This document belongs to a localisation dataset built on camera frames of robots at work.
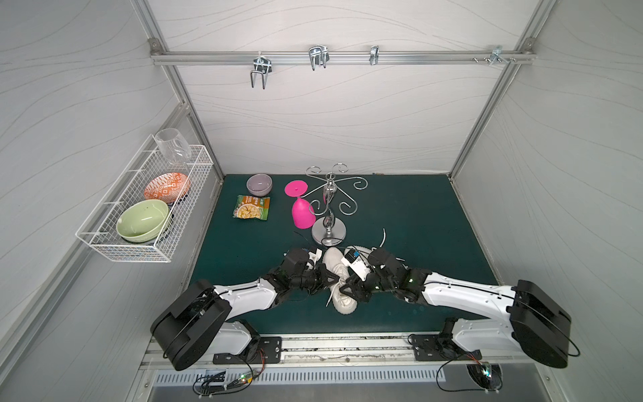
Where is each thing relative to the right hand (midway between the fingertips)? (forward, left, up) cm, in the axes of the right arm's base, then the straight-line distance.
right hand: (343, 283), depth 79 cm
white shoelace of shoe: (+23, -17, -8) cm, 30 cm away
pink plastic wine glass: (+19, +14, +11) cm, 26 cm away
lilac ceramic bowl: (+45, +39, -3) cm, 59 cm away
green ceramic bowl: (+3, +52, +27) cm, 59 cm away
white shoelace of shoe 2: (-1, +3, -2) cm, 4 cm away
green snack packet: (+34, +40, -6) cm, 53 cm away
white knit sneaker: (+11, +3, -5) cm, 13 cm away
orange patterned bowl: (+16, +52, +26) cm, 60 cm away
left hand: (0, 0, 0) cm, 1 cm away
